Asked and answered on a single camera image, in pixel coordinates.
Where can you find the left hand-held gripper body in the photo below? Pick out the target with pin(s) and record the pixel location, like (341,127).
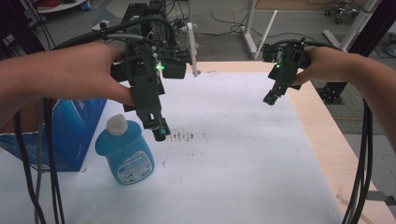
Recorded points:
(146,90)

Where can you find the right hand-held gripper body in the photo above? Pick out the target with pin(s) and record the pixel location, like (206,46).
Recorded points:
(286,67)

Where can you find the blue bottle with white cap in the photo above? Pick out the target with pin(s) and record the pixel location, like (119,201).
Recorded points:
(127,152)

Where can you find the person's right hand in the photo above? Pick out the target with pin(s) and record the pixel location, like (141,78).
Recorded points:
(323,63)

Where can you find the person's left hand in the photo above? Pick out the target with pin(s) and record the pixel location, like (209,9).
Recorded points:
(93,71)

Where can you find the white metal stand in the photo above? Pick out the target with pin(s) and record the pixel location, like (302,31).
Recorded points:
(249,34)

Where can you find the light wooden table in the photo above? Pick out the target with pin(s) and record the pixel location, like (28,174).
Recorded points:
(320,140)

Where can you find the white bar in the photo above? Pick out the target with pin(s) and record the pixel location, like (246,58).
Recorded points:
(192,46)

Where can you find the white table mat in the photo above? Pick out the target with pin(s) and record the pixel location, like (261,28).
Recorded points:
(233,155)

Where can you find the white power strip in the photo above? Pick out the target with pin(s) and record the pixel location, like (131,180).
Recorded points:
(104,25)

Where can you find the white desk leg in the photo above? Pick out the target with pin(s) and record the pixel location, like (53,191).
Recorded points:
(355,28)

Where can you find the office chair base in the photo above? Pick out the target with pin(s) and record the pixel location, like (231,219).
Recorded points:
(341,7)

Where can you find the blue cardboard box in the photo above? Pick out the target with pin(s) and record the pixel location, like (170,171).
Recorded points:
(73,130)

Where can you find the black foot bracket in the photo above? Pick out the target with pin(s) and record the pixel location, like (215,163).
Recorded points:
(331,93)

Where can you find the black frame post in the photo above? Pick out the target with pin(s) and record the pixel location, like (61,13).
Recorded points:
(376,21)

